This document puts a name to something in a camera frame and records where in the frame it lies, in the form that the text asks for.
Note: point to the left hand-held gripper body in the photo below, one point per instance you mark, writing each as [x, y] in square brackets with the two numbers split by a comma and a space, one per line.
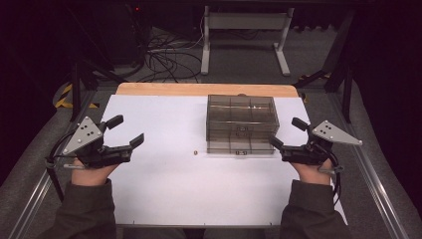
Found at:
[87, 137]

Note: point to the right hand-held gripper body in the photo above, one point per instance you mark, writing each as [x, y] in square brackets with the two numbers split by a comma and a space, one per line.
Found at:
[313, 152]

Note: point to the smoky clear compartment drawer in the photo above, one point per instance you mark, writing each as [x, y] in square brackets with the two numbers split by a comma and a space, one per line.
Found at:
[239, 146]

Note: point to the smoky clear drawer organiser box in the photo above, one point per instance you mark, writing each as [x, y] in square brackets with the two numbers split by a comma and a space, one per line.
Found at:
[242, 116]

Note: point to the person's right hand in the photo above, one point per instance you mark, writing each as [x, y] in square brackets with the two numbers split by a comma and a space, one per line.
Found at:
[315, 174]

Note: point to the person's left hand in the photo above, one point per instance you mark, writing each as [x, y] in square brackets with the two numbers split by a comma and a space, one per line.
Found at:
[89, 175]

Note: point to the yellow black hazard tape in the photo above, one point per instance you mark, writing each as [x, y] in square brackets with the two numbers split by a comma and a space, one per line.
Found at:
[64, 98]

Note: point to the black metal stand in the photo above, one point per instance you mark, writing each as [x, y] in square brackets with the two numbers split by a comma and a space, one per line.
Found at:
[77, 89]
[345, 83]

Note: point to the white table sheet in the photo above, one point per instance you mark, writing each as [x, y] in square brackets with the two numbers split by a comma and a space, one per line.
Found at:
[185, 189]

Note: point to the dark cabinet with red light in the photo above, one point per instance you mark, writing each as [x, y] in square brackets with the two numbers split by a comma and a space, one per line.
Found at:
[132, 30]

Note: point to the aluminium rail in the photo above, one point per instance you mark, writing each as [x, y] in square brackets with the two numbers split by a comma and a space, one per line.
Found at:
[378, 195]
[36, 195]

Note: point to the white metal table frame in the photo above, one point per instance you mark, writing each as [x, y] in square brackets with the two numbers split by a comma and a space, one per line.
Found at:
[245, 20]

